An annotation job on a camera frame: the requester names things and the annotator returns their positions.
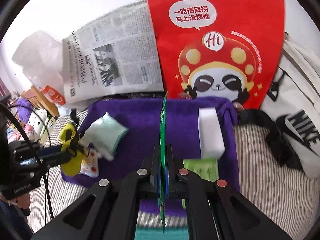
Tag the light green cloth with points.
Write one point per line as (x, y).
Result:
(107, 132)

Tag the folded newspaper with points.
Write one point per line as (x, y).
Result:
(112, 55)

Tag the striped mattress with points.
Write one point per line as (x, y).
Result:
(262, 192)

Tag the purple plush towel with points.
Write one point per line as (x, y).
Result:
(180, 115)

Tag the teal ribbed cloth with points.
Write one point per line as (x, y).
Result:
(150, 233)

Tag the red paper bag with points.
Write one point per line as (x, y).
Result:
(225, 42)

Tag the green foil sachet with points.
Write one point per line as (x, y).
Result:
(163, 130)

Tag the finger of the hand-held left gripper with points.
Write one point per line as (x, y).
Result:
(50, 150)
(57, 158)

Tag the wooden headboard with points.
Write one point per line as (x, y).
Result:
(42, 100)

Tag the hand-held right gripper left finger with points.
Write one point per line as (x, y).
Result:
(157, 177)

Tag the grey waist bag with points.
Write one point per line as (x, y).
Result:
(292, 100)

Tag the white snack sachet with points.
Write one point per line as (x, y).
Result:
(90, 166)

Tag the white plush toy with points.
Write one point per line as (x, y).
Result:
(37, 120)

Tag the person's left hand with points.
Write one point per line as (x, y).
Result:
(21, 202)

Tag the pink patterned cloth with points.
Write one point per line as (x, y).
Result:
(17, 136)

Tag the white sponge block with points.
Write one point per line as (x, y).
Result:
(210, 132)

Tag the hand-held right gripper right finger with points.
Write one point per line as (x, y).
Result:
(175, 172)

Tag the purple plush toy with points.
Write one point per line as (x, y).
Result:
(27, 105)

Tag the white plastic shopping bag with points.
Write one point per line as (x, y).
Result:
(37, 57)

